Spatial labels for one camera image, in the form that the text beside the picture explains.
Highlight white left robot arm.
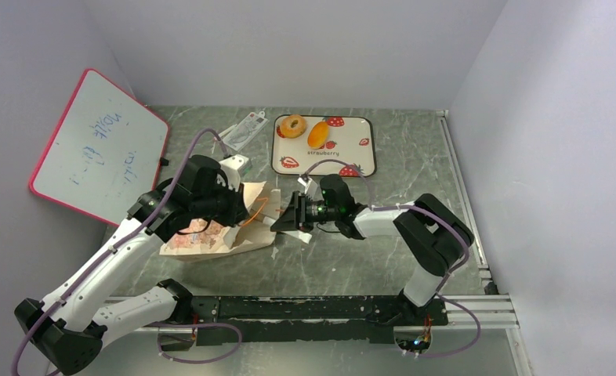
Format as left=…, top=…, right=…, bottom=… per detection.
left=14, top=154, right=251, bottom=375

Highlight strawberry print tray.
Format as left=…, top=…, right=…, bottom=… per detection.
left=270, top=114, right=377, bottom=177

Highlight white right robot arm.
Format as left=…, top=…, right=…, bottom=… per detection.
left=270, top=174, right=474, bottom=324

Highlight metal kitchen tongs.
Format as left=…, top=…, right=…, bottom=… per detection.
left=281, top=230, right=312, bottom=244

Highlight white marker pen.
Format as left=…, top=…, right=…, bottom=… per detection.
left=213, top=124, right=237, bottom=141

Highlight fake orange donut bread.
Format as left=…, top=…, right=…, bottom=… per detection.
left=277, top=114, right=307, bottom=139

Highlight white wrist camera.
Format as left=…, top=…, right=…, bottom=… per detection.
left=219, top=154, right=252, bottom=180
left=298, top=175, right=319, bottom=199

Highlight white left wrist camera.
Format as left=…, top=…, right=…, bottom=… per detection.
left=219, top=154, right=252, bottom=180

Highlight pink framed whiteboard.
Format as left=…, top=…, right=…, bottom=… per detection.
left=28, top=68, right=169, bottom=226

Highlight small plastic packet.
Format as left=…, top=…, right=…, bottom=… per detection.
left=222, top=110, right=269, bottom=151

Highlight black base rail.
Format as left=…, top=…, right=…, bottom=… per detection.
left=174, top=295, right=448, bottom=345

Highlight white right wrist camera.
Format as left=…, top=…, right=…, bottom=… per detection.
left=298, top=175, right=319, bottom=199

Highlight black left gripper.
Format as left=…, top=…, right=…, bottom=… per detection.
left=192, top=176, right=250, bottom=227

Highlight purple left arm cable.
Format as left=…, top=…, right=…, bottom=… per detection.
left=10, top=128, right=242, bottom=376

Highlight beige paper bag orange handles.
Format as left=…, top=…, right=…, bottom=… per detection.
left=159, top=182, right=281, bottom=262

